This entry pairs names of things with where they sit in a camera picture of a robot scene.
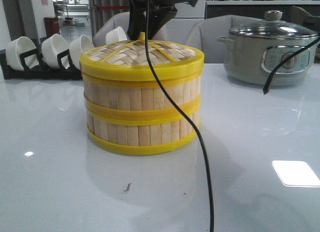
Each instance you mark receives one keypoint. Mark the white bowl rightmost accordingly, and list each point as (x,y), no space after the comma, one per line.
(115,35)

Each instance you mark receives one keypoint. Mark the grey-green electric cooking pot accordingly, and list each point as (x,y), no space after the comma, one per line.
(252,59)

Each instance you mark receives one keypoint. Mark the red bin in background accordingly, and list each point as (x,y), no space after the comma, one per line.
(51,26)

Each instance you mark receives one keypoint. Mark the grey chair right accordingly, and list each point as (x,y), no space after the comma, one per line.
(204,35)

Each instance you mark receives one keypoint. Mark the black bowl rack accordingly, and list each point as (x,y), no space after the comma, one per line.
(65,71)

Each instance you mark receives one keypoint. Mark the grey chair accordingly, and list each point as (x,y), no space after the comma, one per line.
(204,35)
(122,20)

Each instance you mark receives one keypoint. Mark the woven bamboo steamer lid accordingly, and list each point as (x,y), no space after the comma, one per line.
(134,60)

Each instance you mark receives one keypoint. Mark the grey chair left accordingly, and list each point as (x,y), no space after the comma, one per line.
(122,20)

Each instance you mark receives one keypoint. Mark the white bowl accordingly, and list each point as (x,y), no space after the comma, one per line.
(77,47)
(51,47)
(115,35)
(15,48)

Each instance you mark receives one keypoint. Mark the white bowl far left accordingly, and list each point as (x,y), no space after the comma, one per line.
(15,48)

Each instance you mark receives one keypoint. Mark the bamboo steamer tier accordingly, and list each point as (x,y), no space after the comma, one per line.
(147,137)
(141,100)

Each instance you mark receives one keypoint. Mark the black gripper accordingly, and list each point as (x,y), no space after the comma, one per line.
(157,16)

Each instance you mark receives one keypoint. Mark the glass pot lid with knob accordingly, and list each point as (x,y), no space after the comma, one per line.
(272,27)

